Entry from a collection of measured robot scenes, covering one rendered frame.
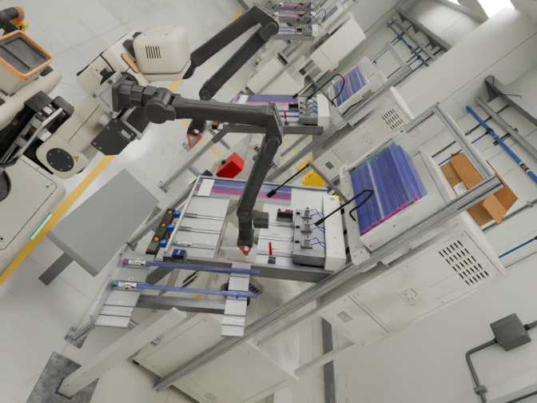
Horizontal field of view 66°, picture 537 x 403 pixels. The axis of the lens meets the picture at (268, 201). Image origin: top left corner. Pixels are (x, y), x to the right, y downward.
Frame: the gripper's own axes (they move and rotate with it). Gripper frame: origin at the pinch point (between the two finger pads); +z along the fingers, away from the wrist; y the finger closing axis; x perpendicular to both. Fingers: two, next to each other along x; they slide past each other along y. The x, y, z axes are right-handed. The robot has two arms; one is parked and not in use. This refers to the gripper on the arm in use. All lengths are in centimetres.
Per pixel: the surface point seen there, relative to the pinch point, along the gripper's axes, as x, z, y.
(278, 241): -13.6, 0.1, 8.7
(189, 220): 29.0, -2.2, 18.6
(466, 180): -99, -20, 36
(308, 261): -26.6, -2.1, -6.1
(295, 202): -20.5, 1.5, 42.9
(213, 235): 15.8, -1.7, 8.8
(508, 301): -161, 83, 62
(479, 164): -86, -47, 1
